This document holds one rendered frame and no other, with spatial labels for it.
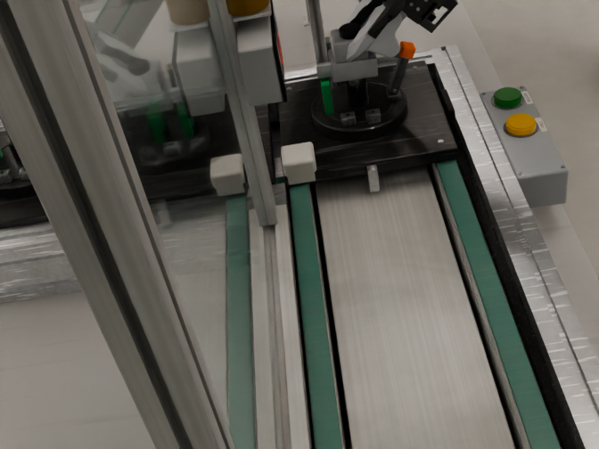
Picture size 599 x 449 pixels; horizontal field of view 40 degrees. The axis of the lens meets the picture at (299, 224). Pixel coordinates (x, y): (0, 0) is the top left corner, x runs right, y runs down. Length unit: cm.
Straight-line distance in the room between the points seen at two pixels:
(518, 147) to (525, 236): 18
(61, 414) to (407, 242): 49
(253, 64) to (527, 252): 39
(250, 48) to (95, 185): 59
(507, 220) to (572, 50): 59
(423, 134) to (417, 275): 23
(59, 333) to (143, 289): 85
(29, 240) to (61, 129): 89
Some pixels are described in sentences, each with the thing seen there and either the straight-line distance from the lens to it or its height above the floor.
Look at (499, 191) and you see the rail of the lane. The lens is 108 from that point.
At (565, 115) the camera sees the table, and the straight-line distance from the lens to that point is 139.
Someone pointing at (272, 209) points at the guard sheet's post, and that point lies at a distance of 105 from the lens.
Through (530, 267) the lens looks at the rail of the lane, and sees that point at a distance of 98.
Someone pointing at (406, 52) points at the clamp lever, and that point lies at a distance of 117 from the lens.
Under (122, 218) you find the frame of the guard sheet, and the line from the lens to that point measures 31.
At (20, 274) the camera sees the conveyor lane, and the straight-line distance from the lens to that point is 121.
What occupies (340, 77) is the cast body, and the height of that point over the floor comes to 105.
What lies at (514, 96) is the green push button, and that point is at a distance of 123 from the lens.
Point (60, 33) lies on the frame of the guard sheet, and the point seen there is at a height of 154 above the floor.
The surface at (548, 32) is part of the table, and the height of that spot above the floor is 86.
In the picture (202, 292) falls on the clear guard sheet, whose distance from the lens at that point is 50.
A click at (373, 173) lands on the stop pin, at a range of 112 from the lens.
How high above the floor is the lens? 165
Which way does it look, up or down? 41 degrees down
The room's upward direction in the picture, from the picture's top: 11 degrees counter-clockwise
